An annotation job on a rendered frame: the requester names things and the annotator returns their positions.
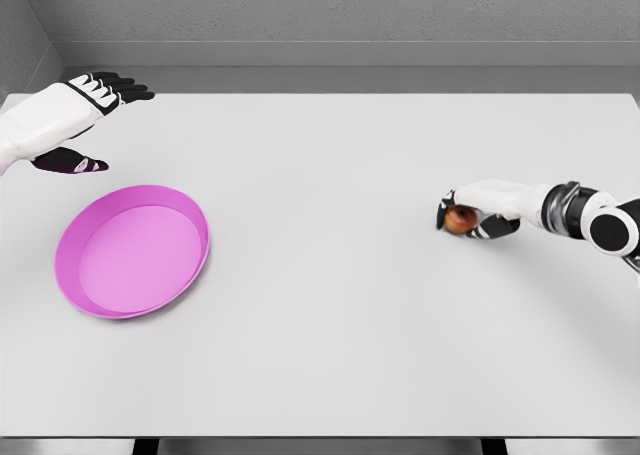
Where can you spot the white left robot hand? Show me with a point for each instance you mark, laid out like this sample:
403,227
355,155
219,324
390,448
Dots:
55,112

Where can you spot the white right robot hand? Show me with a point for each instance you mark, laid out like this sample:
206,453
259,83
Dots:
487,200

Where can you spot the red apple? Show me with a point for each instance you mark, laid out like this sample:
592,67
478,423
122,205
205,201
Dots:
460,220

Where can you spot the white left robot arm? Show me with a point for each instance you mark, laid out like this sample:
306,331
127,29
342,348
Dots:
6,142

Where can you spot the pink round plate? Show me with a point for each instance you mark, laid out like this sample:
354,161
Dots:
135,260

